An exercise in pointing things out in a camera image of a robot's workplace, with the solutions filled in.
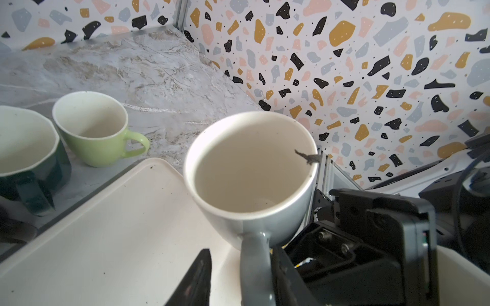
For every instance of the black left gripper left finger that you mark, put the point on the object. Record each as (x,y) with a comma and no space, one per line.
(195,287)

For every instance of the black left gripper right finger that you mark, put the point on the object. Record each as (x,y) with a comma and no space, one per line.
(289,288)

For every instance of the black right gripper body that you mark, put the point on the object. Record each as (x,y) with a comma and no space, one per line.
(369,249)

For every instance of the grey mug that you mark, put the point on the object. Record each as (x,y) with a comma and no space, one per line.
(249,176)

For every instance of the light green mug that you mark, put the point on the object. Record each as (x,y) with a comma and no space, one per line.
(95,127)

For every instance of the dark green mug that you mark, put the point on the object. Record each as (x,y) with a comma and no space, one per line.
(34,162)

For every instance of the black mug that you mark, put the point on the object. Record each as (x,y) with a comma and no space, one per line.
(16,232)

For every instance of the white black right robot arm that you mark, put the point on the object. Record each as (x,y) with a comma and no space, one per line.
(461,203)

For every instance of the beige tray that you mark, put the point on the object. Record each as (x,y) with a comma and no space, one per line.
(131,244)

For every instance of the aluminium corner post right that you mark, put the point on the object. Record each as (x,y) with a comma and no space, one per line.
(180,14)

